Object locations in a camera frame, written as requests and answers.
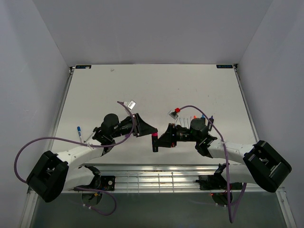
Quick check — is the left blue corner label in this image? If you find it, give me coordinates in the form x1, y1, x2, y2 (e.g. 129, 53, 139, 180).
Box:
75, 65, 92, 69

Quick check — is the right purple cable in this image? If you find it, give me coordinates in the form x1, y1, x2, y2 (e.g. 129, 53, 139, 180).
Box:
179, 104, 247, 224

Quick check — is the large blue capped marker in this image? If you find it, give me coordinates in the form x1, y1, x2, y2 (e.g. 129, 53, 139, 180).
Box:
77, 126, 83, 143

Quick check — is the purple cable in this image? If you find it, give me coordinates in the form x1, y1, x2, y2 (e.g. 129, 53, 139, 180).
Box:
179, 104, 247, 224
13, 101, 138, 216

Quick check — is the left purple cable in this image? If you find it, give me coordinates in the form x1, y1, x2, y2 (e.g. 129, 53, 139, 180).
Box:
13, 101, 138, 216

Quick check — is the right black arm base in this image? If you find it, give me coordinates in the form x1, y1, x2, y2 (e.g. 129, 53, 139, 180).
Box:
195, 164, 227, 190

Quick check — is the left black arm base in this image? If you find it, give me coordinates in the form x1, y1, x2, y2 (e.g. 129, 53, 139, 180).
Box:
75, 165, 115, 191

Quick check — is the blue corner label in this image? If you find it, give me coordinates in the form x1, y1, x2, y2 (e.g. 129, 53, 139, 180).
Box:
216, 65, 233, 69
75, 65, 92, 69

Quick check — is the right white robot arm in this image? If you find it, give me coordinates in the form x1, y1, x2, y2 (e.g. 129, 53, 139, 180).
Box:
152, 118, 292, 193

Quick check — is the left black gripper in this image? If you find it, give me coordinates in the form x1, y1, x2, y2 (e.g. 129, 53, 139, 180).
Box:
111, 113, 158, 138

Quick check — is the right blue corner label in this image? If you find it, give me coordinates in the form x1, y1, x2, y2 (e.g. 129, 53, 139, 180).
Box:
216, 65, 233, 69

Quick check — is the purple capped black highlighter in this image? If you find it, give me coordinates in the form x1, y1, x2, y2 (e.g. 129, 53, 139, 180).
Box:
208, 116, 214, 131

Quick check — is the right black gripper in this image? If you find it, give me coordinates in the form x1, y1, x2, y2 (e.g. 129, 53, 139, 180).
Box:
153, 123, 200, 147

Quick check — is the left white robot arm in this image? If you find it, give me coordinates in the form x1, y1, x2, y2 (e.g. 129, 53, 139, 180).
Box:
26, 114, 158, 202

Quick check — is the pink capped black highlighter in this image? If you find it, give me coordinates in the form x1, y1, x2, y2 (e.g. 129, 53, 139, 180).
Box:
152, 136, 158, 152

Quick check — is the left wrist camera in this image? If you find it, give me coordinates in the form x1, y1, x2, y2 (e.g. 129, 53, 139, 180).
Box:
123, 100, 136, 110

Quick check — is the aluminium frame rail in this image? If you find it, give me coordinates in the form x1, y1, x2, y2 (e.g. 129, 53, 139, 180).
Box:
27, 163, 285, 194

